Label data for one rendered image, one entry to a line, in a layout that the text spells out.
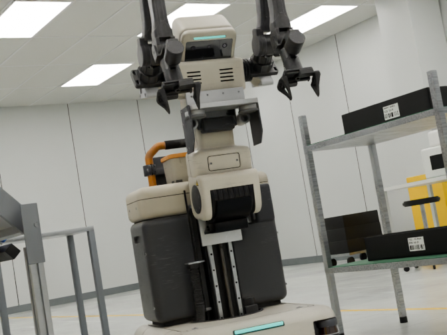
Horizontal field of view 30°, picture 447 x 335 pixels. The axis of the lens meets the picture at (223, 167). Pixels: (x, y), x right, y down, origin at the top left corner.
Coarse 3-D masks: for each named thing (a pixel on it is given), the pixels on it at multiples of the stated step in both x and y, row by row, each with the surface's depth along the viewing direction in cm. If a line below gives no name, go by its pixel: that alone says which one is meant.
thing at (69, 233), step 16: (16, 240) 538; (96, 256) 564; (0, 272) 530; (96, 272) 562; (0, 288) 529; (80, 288) 598; (96, 288) 562; (0, 304) 527; (80, 304) 596; (80, 320) 594
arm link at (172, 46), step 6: (168, 42) 264; (174, 42) 264; (180, 42) 265; (162, 48) 268; (168, 48) 262; (174, 48) 263; (180, 48) 263; (156, 54) 270; (162, 54) 270; (168, 54) 263; (174, 54) 262; (180, 54) 263; (156, 60) 272; (168, 60) 265; (174, 60) 264; (180, 60) 267
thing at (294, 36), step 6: (288, 30) 280; (294, 30) 279; (288, 36) 280; (294, 36) 278; (300, 36) 278; (276, 42) 286; (282, 42) 284; (288, 42) 278; (294, 42) 276; (300, 42) 277; (276, 48) 286; (282, 48) 287; (288, 48) 280; (294, 48) 278; (300, 48) 279; (294, 54) 281
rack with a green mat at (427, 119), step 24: (432, 72) 335; (432, 96) 336; (408, 120) 348; (432, 120) 357; (312, 144) 403; (336, 144) 395; (360, 144) 417; (312, 168) 406; (312, 192) 406; (384, 216) 426; (360, 264) 385; (384, 264) 368; (408, 264) 356; (432, 264) 345; (336, 288) 402; (336, 312) 400
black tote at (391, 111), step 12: (408, 96) 364; (420, 96) 358; (444, 96) 359; (372, 108) 384; (384, 108) 377; (396, 108) 371; (408, 108) 365; (420, 108) 359; (348, 120) 398; (360, 120) 391; (372, 120) 384; (384, 120) 378; (348, 132) 399
